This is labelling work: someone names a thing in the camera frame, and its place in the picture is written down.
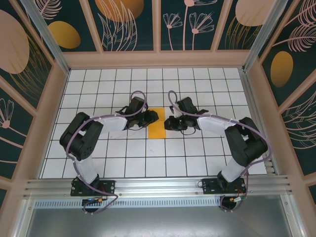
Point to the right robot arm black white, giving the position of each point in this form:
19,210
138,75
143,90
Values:
247,145

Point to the long aluminium mounting rail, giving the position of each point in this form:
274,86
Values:
158,185

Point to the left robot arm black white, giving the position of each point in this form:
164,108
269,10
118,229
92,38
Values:
81,140

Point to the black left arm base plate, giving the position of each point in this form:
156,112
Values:
108,187

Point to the orange paper sheet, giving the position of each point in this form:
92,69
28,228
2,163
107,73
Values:
156,133

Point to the aluminium frame post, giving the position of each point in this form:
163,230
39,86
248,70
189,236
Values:
48,37
265,34

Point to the grey metal sheet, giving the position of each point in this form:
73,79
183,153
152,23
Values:
158,222

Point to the aluminium side rail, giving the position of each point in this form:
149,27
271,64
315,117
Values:
252,98

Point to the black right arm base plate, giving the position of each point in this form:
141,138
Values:
209,187

